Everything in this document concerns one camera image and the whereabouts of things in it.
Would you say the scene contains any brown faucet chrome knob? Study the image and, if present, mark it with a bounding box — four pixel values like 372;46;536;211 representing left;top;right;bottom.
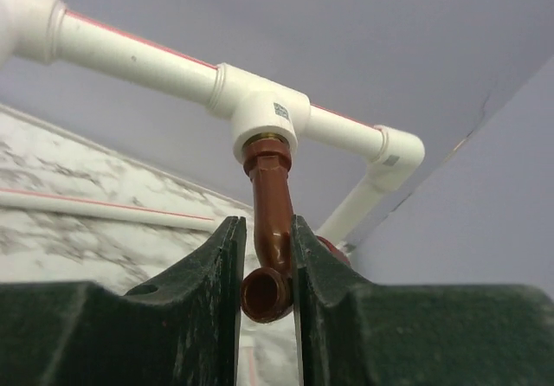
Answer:
241;133;293;324

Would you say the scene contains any white PVC pipe frame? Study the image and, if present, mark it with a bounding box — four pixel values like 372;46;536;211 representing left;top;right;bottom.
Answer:
1;0;424;266

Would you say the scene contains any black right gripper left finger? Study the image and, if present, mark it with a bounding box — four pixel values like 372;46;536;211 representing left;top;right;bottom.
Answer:
1;216;247;385

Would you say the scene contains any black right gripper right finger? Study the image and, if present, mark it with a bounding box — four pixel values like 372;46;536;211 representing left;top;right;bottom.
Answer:
291;216;553;385

